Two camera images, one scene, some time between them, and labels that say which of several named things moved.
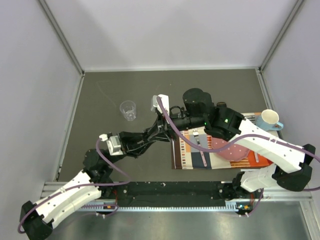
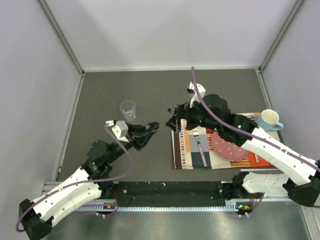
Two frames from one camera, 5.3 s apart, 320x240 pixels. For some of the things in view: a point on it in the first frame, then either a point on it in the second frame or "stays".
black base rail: [169, 194] stays
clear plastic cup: [128, 108] stays
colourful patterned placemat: [192, 148] stays
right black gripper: [166, 128] -> [183, 111]
